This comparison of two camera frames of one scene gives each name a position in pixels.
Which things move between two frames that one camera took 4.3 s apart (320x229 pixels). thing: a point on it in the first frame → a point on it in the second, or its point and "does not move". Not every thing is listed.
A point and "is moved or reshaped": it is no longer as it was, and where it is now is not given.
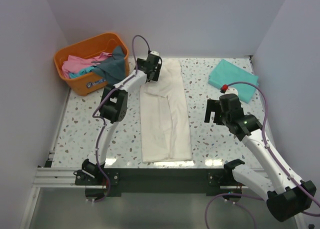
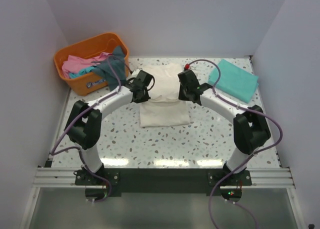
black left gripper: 156,72 → 145,98
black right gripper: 212,106 → 181,96
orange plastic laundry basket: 91,46 does not move
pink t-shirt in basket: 74,63 does not move
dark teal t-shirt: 114,67 does not move
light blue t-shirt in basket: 86,70 does not move
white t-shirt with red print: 165,116 is moved or reshaped
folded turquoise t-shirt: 226,72 does not move
